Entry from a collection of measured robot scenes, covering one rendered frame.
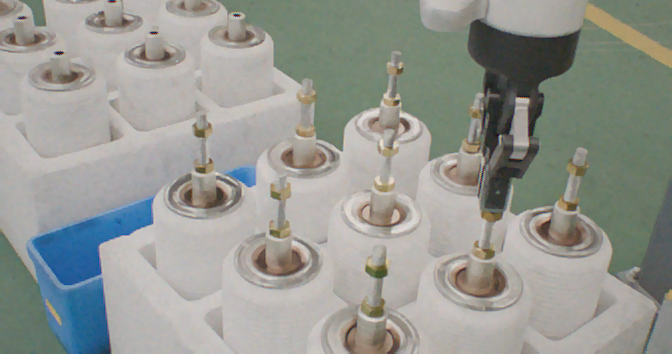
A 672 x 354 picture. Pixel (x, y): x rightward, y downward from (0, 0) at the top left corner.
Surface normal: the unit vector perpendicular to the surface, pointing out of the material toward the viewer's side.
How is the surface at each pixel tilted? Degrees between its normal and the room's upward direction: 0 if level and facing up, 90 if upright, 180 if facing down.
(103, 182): 90
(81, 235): 88
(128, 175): 90
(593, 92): 0
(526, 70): 90
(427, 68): 0
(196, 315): 0
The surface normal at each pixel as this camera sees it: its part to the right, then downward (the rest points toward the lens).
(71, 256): 0.62, 0.42
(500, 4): -0.64, 0.38
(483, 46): -0.84, 0.24
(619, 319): 0.07, -0.84
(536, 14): -0.08, 0.53
